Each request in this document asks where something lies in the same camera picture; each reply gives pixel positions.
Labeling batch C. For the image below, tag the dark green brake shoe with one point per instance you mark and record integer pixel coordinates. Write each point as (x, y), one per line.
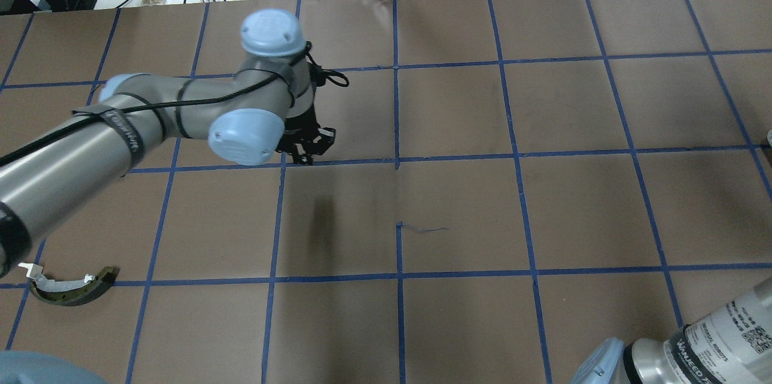
(74, 292)

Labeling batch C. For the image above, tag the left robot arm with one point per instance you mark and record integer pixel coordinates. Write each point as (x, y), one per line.
(267, 107)

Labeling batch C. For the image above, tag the white curved plastic bracket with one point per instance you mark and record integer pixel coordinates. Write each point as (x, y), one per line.
(33, 271)

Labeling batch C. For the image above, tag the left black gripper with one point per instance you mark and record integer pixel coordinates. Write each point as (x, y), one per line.
(300, 129)

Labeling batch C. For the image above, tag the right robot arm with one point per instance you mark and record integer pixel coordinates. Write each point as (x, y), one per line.
(730, 345)

